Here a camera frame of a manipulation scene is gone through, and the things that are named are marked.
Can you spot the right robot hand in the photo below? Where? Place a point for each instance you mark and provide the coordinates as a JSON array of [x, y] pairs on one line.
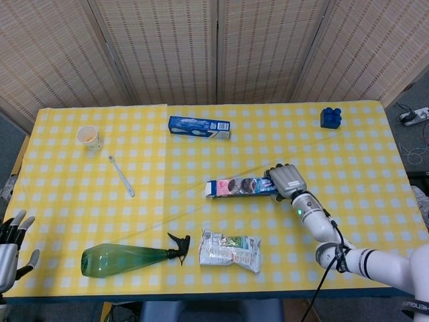
[[287, 181]]

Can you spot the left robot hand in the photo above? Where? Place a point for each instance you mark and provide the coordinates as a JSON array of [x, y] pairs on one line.
[[10, 250]]

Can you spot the blue and pink cookie box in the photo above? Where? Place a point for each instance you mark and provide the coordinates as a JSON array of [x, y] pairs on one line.
[[241, 188]]

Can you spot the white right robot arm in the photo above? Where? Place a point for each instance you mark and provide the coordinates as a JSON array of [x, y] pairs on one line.
[[362, 248]]

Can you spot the silver snack packet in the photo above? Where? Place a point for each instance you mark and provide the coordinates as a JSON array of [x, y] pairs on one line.
[[229, 252]]

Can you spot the blue toothpaste box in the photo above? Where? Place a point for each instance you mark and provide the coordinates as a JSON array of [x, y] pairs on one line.
[[199, 127]]

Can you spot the yellow checkered tablecloth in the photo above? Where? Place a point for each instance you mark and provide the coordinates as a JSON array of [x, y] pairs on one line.
[[187, 208]]

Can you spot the blue toy building block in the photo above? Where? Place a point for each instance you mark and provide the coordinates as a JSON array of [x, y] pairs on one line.
[[330, 117]]

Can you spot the green spray bottle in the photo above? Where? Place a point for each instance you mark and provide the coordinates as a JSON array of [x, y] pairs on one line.
[[124, 258]]

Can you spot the white toothbrush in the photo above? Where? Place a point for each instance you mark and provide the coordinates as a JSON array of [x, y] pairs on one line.
[[122, 176]]

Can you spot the white paper cup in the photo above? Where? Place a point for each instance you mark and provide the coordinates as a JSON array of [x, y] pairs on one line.
[[89, 137]]

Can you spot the white power strip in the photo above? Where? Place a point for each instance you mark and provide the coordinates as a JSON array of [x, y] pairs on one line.
[[415, 115]]

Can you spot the blue chair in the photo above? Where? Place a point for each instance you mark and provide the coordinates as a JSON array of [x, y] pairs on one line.
[[211, 310]]

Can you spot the woven folding screen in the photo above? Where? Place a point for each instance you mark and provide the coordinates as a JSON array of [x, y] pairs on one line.
[[187, 47]]

